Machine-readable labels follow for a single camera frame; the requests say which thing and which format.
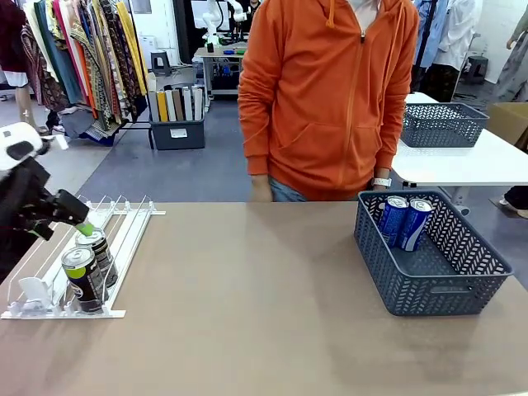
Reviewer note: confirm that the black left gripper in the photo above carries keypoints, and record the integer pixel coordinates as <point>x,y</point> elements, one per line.
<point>24,185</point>

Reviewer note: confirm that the blue drink can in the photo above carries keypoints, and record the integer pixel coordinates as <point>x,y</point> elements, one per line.
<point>414,227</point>
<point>392,220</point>

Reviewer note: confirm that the grey plastic woven basket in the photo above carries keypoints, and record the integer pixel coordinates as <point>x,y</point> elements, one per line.
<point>433,288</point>
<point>445,125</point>

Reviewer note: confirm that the person's right forearm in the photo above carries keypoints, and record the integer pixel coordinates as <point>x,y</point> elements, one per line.
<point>255,140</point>

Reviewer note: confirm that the person's left forearm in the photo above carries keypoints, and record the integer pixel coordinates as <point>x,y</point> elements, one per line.
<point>392,140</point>

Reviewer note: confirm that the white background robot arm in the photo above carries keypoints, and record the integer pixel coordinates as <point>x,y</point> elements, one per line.
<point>211,20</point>

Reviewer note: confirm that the person's right hand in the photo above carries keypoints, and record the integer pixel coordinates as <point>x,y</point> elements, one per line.
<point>262,190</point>

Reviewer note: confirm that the person's left hand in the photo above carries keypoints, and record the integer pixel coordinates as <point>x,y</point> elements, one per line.
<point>381,189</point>

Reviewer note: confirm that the black green drink can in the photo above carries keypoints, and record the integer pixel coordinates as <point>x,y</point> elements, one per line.
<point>84,280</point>
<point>103,251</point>

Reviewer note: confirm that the grey cloth pile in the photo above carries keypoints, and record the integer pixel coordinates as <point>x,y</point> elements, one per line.
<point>86,123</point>

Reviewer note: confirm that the grey plastic storage bin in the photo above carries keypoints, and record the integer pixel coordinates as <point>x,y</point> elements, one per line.
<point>177,134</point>

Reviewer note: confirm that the multicolour patterned hanging garment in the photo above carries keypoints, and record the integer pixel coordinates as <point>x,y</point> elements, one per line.
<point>92,70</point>

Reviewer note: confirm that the yellow fabric roll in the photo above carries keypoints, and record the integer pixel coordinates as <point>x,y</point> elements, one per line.
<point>162,106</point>

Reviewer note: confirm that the teal hanging garment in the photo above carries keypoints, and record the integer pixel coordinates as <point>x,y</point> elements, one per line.
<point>62,62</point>

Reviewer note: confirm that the white fabric roll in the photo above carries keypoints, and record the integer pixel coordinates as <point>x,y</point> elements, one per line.
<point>198,104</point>
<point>170,105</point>

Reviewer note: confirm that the dark patterned hanging garment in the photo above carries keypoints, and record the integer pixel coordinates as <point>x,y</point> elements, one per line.
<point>121,70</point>

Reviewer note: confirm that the brown fabric roll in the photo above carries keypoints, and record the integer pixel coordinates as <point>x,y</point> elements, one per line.
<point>178,105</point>

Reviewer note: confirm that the light grey fabric roll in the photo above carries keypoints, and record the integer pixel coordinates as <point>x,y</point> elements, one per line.
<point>187,104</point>

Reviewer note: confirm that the maroon garment on mannequin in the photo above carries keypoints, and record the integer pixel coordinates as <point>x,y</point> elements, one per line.
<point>10,37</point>

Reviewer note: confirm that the grey step stool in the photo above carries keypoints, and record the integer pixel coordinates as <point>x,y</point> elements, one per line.
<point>161,62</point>

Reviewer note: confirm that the yellow hanging garment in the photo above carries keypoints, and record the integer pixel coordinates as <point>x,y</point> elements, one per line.
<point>132,45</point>

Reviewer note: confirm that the white storage box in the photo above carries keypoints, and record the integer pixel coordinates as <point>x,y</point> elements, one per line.
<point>147,47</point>

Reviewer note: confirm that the grey workbench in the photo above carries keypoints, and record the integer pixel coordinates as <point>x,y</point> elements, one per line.
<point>218,78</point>

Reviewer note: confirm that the blue jeans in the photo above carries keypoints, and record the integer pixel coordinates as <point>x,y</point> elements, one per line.
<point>288,194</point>

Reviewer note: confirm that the person in orange hoodie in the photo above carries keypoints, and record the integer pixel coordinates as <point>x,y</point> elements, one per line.
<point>326,103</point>

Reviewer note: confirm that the white wrist watch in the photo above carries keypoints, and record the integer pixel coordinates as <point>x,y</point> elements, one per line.
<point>381,181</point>

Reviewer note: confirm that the white side table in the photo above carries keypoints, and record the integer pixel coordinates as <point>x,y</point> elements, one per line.
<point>453,165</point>

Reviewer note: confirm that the blue hanging shirt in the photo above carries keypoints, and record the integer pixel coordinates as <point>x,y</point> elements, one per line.
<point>422,24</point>

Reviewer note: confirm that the black garment stand pole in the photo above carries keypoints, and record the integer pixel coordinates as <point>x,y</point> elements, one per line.
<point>427,24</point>

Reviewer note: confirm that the white hanging shirt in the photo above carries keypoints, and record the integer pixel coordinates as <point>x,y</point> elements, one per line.
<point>458,37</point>

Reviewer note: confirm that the dark step stool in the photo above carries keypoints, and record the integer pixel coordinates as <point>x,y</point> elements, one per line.
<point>477,70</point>

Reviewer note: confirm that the seated person's legs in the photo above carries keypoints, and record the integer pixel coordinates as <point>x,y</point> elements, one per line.
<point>517,200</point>

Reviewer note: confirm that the brown cardboard box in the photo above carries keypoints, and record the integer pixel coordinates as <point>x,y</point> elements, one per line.
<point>509,119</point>

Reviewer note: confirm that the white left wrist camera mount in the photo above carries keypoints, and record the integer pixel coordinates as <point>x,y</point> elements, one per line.
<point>55,142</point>

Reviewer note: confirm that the black clothes rack frame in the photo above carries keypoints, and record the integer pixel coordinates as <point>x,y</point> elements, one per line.
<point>136,128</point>

